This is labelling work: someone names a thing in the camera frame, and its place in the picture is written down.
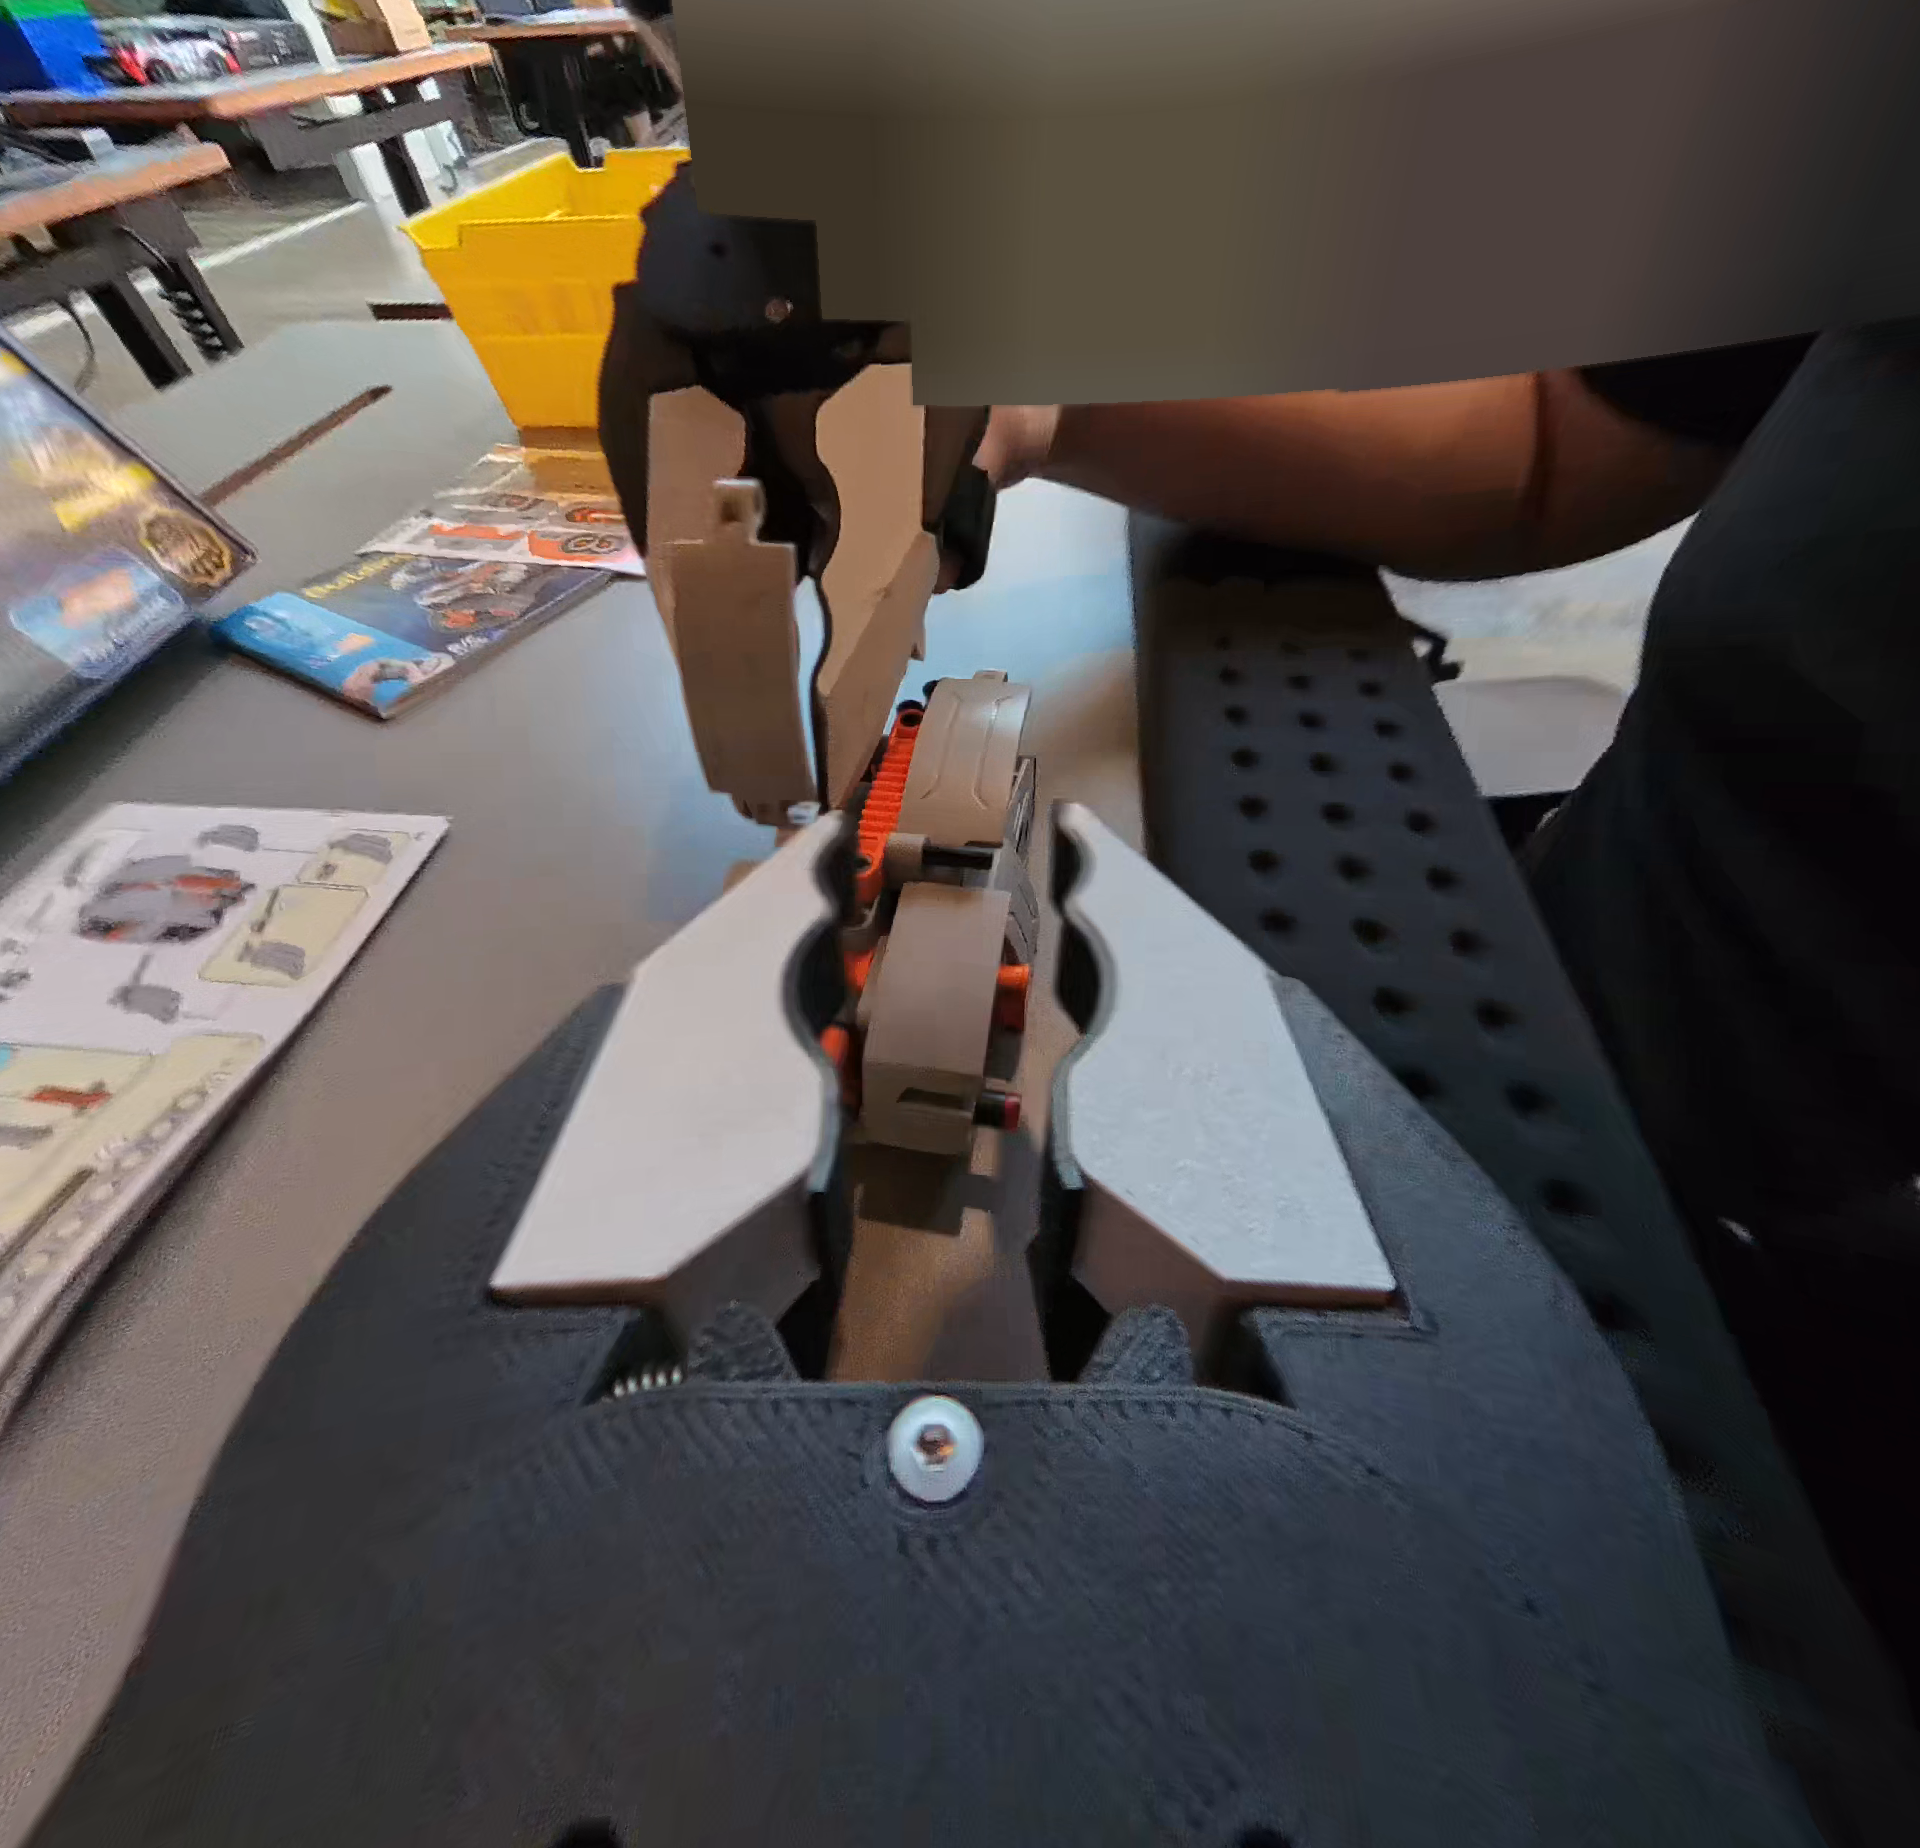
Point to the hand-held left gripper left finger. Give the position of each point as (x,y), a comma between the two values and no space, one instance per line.
(675,1129)

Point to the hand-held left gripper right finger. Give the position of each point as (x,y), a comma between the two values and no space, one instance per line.
(1216,1129)

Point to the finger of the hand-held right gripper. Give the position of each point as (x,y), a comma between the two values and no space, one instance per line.
(877,529)
(689,452)

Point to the grey curved toy brick panel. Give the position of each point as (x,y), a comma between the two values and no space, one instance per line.
(743,680)

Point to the grey orange toy brick vehicle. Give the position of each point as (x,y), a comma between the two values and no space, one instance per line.
(915,1039)

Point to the person's right forearm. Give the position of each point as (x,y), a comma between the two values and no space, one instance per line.
(1351,485)

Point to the grey desk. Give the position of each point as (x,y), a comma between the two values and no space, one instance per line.
(570,768)

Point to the person's right hand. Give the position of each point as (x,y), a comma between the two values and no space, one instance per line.
(1018,446)

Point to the yellow plastic bin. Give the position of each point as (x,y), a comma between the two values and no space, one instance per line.
(526,288)

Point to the orange printed sticker sheet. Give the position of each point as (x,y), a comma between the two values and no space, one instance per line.
(495,539)

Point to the wooden top table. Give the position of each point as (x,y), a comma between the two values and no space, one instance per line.
(226,90)
(555,29)
(107,184)

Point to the black dimpled armrest pad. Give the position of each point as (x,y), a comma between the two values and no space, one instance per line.
(1351,859)

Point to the blue closed booklet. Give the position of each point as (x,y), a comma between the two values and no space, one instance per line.
(376,640)

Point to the open instruction booklet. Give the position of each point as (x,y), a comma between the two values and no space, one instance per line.
(181,977)

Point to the dark blue toy set box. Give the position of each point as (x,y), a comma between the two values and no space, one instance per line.
(91,559)

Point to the person's dark clothing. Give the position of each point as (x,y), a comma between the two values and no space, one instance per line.
(1769,826)

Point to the blue plastic bin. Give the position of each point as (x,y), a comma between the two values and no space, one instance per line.
(46,48)

